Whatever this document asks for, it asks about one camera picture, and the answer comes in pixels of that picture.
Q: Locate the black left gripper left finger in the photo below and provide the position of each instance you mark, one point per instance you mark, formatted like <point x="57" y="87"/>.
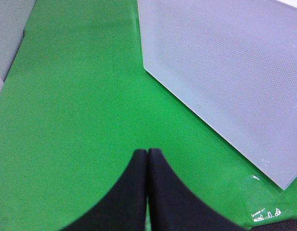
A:
<point x="123" y="208"/>

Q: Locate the green table mat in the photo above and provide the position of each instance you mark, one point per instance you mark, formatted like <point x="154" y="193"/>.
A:
<point x="75" y="105"/>

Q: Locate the white microwave door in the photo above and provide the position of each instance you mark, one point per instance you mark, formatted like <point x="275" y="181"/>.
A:
<point x="234" y="64"/>

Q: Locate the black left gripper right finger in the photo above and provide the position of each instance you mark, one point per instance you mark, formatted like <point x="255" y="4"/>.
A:
<point x="173" y="207"/>

